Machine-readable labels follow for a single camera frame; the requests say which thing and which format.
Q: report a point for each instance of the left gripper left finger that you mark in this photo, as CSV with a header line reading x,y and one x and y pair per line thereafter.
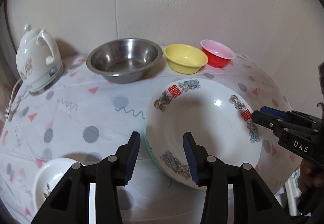
x,y
69,200

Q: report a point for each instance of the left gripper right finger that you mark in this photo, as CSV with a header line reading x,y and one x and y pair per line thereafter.
x,y
253,200

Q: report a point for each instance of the white plate pink roses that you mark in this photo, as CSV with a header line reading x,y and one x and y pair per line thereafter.
x,y
47,177

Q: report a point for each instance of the turquoise plastic plate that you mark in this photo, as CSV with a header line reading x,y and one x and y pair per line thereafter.
x,y
149,148

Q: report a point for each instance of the red plastic bowl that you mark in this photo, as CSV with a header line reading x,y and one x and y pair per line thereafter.
x,y
218,54

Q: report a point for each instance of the yellow plastic bowl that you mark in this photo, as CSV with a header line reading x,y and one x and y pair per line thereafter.
x,y
185,59

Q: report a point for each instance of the stainless steel bowl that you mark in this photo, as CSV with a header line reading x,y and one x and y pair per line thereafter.
x,y
124,61

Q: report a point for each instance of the person's right hand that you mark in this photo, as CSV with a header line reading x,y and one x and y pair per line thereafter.
x,y
310,176

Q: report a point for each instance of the white patterned tablecloth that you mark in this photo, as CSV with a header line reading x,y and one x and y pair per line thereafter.
x,y
86,118

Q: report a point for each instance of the white ceramic electric kettle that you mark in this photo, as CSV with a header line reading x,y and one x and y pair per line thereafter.
x,y
38,60

